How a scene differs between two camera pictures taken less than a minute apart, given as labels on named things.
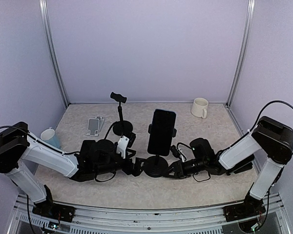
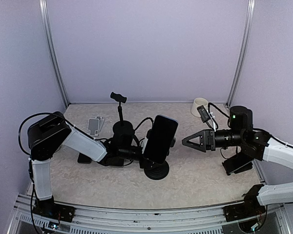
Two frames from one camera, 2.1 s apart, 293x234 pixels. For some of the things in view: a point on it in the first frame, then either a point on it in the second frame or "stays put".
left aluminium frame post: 45,14 stays put
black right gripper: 178,170 to 208,140
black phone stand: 122,127 stays put
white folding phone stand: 94,125 stays put
